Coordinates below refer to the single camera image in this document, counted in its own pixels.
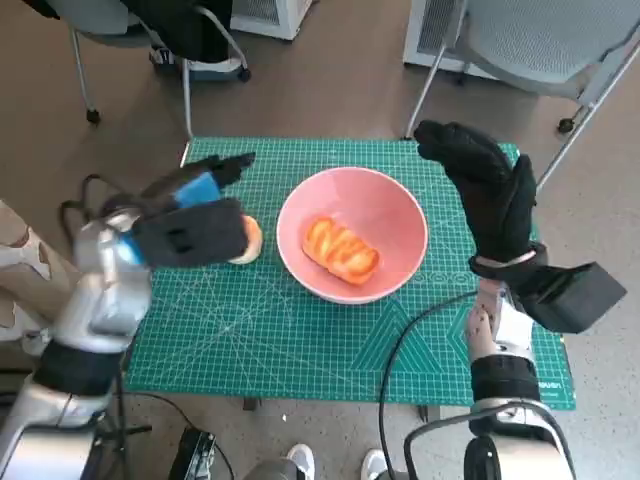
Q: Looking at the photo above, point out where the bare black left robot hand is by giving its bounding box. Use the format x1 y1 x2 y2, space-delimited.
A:
134 152 257 214

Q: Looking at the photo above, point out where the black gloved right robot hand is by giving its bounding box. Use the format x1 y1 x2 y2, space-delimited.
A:
413 119 539 264

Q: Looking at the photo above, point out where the round bread bun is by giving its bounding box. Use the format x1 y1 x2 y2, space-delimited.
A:
227 215 265 265

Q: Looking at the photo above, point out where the pink bowl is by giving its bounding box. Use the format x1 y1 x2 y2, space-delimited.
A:
275 167 430 305

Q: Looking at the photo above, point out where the long orange bread loaf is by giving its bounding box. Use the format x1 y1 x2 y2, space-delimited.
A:
301 215 381 287

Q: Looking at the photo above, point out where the green cutting mat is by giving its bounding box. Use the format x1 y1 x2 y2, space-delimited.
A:
123 137 576 411

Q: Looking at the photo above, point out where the person in black trousers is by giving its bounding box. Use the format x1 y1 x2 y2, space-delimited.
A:
119 0 249 76

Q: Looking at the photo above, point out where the grey mesh chair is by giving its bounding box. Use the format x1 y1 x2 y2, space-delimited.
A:
403 0 640 194

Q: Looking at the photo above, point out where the white cabinet with grille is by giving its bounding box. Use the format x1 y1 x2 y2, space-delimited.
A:
402 0 496 84

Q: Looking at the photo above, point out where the small white cabinet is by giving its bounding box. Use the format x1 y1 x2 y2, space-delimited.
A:
229 0 316 41

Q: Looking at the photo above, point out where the grey chair with solid seat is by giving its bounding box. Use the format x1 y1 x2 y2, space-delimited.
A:
37 0 252 141

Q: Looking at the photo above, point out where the person in beige trousers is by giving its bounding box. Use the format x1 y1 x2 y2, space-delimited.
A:
0 199 84 356

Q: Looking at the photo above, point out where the black floor bar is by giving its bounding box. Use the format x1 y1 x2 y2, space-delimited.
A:
94 424 152 446

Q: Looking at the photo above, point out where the black floor device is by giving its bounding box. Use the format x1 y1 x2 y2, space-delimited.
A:
167 427 217 480

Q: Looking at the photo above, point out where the white shoe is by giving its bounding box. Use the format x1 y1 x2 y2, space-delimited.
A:
360 448 392 480
285 443 316 480

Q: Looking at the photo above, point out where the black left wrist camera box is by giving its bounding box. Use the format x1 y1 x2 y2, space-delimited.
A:
132 198 250 268

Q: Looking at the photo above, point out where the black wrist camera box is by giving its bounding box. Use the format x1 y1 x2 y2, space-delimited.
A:
132 198 250 268
517 261 629 334

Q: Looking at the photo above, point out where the black cable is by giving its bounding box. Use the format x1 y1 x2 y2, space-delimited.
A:
377 289 481 480
112 334 132 480
403 399 576 480
124 392 236 480
60 173 146 236

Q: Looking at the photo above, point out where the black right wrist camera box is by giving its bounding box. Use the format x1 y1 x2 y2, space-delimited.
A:
517 261 629 334

